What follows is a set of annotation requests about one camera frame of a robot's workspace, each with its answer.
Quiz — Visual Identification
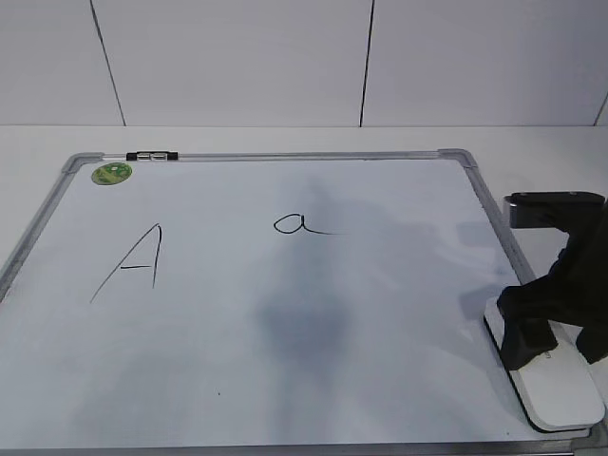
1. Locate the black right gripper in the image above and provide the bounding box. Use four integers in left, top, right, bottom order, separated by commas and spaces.
498, 195, 608, 370

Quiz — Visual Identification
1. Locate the white whiteboard eraser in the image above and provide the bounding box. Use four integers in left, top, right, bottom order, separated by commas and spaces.
506, 321, 606, 433

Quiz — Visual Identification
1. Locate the round green sticker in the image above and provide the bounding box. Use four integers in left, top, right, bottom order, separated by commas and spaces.
91, 162, 133, 185

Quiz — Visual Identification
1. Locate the white whiteboard grey frame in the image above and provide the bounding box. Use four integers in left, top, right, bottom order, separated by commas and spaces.
1, 149, 607, 454

